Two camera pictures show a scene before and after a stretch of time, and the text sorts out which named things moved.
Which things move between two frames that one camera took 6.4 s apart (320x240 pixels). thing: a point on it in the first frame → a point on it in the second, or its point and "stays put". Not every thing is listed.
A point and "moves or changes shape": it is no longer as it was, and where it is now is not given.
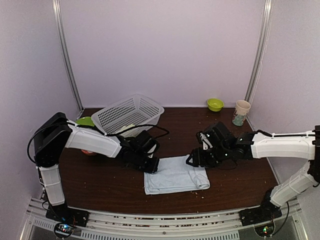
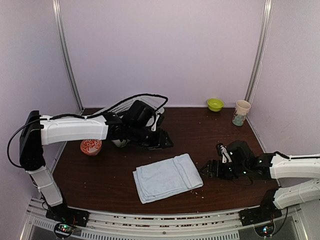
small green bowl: (215, 104) stays put
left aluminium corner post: (79, 104) stays put
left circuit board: (63, 230) stays put
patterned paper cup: (242, 109) stays put
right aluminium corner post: (263, 41) stays put
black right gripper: (198, 159) → (211, 164)
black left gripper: (153, 168) → (159, 142)
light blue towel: (174, 174) moves or changes shape
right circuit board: (265, 230) stays put
